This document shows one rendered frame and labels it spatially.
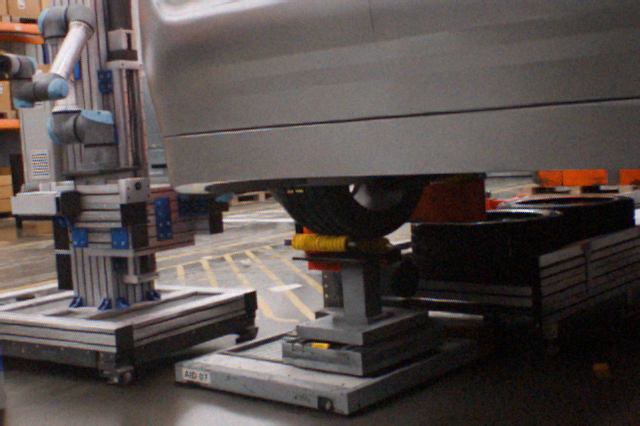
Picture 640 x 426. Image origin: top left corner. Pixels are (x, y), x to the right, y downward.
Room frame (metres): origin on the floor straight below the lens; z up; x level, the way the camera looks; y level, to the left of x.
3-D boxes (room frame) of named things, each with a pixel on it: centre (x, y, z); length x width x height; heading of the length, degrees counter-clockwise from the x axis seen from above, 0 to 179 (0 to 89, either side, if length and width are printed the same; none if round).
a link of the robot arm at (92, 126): (3.51, 0.86, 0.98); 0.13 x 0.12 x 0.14; 70
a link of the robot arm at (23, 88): (3.30, 1.05, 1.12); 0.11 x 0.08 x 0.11; 70
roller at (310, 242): (3.14, 0.00, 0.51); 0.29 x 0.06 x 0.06; 49
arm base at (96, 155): (3.51, 0.85, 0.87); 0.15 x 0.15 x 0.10
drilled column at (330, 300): (4.06, -0.05, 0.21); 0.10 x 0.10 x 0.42; 49
